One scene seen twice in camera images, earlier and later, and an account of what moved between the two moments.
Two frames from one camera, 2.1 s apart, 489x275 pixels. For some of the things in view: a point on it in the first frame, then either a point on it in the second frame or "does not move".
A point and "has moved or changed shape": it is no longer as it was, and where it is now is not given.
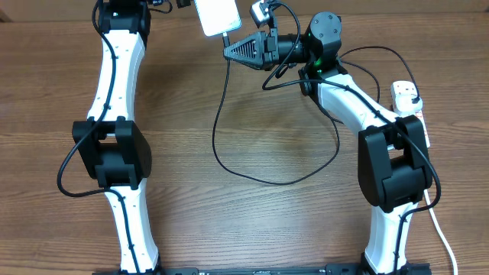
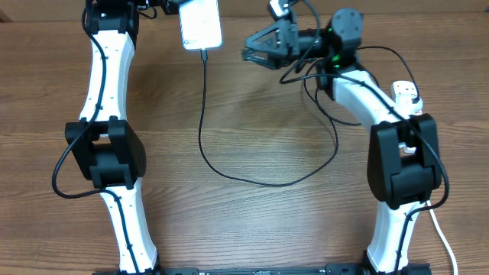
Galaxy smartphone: [218, 16] → [200, 21]
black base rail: [329, 270] does not move
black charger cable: [319, 105] has moved or changed shape
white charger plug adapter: [404, 103] does not move
